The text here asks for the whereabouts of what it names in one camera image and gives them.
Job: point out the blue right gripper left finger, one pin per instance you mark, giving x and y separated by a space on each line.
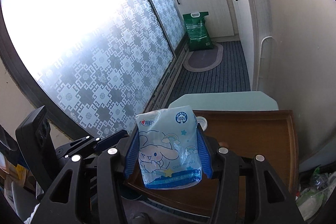
132 151

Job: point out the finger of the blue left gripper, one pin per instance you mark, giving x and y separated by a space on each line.
112 139

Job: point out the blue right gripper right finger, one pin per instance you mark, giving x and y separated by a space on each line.
204 154

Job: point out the blue cartoon tissue pack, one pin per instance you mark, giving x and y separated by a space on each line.
168 149

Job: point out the bag of trash on floor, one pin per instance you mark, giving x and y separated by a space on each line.
316 196

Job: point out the white kitchen base cabinet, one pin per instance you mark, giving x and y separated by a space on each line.
250 21

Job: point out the white plastic bottle cap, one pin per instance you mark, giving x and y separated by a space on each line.
203 122

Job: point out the light green plastic stool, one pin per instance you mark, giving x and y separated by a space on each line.
233 101

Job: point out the brown wooden tray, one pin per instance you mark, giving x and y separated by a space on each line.
248 133

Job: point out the grey oval floor mat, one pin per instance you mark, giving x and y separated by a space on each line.
204 60

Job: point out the green rice bag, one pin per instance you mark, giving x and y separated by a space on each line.
199 38

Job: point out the frosted patterned sliding door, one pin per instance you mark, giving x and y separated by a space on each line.
98 61

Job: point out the white refrigerator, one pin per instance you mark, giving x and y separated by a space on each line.
302 69

